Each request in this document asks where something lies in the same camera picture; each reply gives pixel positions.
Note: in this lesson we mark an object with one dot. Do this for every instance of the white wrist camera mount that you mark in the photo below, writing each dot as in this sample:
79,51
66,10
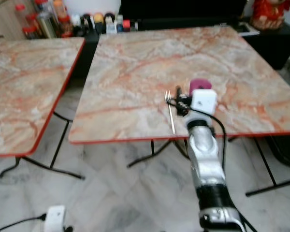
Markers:
204,101
54,218

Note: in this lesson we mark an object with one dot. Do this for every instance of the orange sauce bottle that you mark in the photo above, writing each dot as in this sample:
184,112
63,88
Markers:
60,9

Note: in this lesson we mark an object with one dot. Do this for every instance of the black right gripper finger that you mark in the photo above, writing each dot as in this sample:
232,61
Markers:
178,93

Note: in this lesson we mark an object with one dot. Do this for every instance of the large table black leg frame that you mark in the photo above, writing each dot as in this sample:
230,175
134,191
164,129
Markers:
266,164

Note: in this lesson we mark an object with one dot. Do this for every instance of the white flat tray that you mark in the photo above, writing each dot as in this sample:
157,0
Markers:
247,28

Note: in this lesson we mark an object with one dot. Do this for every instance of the black television screen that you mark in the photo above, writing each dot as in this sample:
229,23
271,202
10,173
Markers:
181,8

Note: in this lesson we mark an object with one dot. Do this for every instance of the stainless steel flask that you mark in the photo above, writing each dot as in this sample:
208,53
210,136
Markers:
48,25

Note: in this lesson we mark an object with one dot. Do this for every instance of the purple cup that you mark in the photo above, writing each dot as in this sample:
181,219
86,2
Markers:
200,85

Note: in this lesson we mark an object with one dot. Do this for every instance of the red festive figurine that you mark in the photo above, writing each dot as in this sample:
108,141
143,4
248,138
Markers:
267,14

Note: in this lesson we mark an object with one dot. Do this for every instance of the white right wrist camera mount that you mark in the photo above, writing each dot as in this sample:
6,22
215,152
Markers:
204,101

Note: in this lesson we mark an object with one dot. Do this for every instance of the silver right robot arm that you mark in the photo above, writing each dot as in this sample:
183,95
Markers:
205,159

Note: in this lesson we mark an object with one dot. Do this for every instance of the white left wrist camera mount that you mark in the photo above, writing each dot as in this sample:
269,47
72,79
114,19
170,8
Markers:
54,218

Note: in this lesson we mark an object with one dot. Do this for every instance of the silver metal fork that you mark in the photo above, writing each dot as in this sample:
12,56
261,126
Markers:
170,113

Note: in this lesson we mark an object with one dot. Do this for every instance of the clear bottle red cap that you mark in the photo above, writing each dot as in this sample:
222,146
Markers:
21,17

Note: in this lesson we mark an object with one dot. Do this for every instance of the small table black leg frame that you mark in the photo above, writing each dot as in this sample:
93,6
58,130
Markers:
58,154

